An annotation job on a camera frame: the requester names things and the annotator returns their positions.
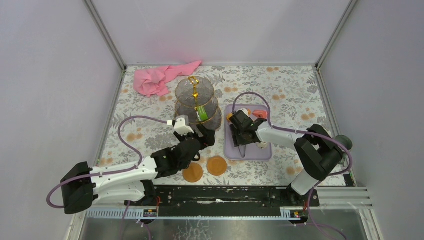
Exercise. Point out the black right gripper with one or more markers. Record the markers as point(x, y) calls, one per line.
point(237, 140)

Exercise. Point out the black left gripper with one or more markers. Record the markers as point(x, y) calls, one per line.
point(201, 139)

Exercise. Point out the pink handled tongs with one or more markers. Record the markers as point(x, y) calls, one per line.
point(242, 151)

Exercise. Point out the green striped cake piece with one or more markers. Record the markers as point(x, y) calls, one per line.
point(202, 115)

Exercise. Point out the grey speckled cake ball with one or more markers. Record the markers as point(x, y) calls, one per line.
point(262, 145)

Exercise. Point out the three-tier glass cake stand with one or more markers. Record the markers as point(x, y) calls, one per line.
point(196, 91)

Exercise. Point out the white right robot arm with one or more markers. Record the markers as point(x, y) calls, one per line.
point(318, 152)

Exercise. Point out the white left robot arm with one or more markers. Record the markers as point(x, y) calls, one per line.
point(84, 186)

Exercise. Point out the pink cake slice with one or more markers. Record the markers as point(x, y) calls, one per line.
point(260, 113)

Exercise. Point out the lilac plastic tray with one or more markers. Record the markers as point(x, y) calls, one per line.
point(253, 153)

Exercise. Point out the right wooden coaster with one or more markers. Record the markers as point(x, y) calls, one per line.
point(216, 166)

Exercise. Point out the wooden coaster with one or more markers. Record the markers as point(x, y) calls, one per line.
point(193, 173)
point(216, 166)

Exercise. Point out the left wooden coaster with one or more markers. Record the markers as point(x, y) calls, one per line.
point(193, 173)

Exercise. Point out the pink cloth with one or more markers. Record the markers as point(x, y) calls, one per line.
point(153, 81)

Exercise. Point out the grey ceramic mug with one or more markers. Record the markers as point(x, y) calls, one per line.
point(345, 141)

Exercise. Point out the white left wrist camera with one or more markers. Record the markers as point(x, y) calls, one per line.
point(181, 125)

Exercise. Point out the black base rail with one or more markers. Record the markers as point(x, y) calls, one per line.
point(226, 201)

